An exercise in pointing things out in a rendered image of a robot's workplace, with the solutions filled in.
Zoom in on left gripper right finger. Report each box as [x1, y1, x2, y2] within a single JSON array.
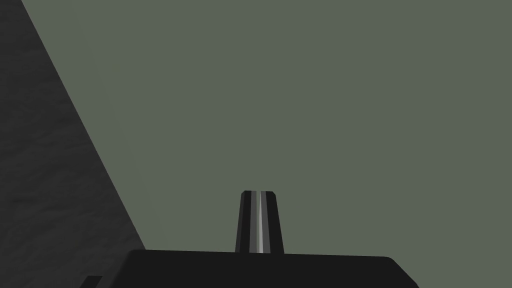
[[259, 190, 285, 255]]

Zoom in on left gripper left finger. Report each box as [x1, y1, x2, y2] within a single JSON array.
[[234, 190, 260, 255]]

